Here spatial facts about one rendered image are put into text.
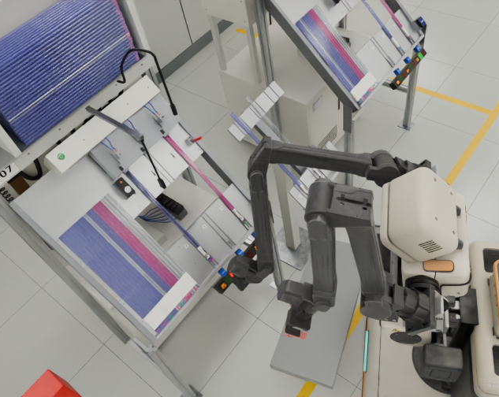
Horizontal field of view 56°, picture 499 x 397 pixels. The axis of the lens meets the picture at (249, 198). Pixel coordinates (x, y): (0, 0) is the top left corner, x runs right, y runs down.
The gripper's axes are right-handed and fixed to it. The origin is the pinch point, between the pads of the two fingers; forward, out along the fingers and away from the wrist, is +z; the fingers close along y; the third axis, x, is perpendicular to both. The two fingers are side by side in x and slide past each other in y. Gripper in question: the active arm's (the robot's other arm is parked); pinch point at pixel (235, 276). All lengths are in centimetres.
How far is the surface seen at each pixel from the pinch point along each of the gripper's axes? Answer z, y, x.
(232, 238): 9.0, -13.2, -8.6
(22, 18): -15, -6, -115
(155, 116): 0, -22, -65
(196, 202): 42, -24, -26
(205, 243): 8.8, -3.3, -16.0
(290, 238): 59, -55, 29
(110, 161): 1, 3, -64
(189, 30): 179, -173, -112
